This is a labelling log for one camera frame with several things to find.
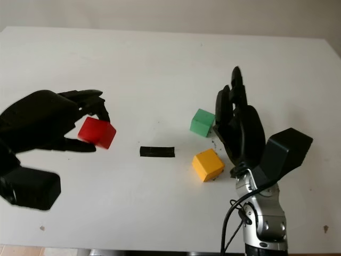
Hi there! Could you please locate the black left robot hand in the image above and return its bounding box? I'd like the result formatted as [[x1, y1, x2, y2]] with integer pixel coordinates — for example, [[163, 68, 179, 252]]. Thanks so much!
[[0, 89, 111, 161]]

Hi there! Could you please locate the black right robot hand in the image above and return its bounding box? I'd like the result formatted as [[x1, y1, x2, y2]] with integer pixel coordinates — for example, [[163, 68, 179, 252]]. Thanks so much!
[[214, 66, 267, 175]]

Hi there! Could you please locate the green cube block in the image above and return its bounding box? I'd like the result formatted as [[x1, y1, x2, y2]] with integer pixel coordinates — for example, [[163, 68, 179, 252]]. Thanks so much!
[[189, 108, 216, 138]]

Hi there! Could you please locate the yellow cube block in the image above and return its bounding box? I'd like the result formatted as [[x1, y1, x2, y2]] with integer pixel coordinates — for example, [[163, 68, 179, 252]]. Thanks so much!
[[192, 149, 225, 183]]

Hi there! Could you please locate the red cube block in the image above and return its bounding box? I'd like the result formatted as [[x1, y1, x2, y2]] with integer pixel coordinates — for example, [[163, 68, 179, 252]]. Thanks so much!
[[78, 116, 117, 149]]

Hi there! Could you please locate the black tape strip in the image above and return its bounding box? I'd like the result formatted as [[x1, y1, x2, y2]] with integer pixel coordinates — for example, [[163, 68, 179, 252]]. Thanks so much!
[[139, 146, 176, 158]]

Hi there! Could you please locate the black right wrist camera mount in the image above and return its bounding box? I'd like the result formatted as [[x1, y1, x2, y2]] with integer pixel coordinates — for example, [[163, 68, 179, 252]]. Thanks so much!
[[251, 127, 314, 187]]

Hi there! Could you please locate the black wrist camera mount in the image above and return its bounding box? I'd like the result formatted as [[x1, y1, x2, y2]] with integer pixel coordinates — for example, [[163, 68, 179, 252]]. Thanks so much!
[[251, 127, 314, 187], [0, 166, 62, 212]]

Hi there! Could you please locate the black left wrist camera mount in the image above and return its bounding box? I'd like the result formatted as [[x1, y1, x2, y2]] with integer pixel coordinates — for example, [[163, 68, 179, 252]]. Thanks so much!
[[0, 166, 62, 212]]

